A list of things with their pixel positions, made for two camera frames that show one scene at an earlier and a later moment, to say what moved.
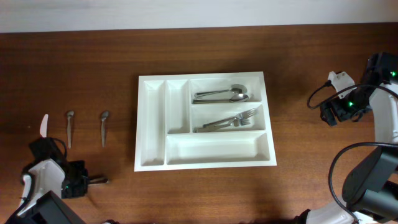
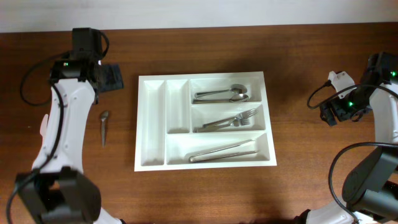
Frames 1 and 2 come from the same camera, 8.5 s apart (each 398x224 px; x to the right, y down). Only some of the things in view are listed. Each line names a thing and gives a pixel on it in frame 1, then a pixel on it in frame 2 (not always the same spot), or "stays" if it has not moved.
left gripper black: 82,190 to 115,79
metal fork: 234,123 stays
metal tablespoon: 237,98 stays
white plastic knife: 43,126 stays
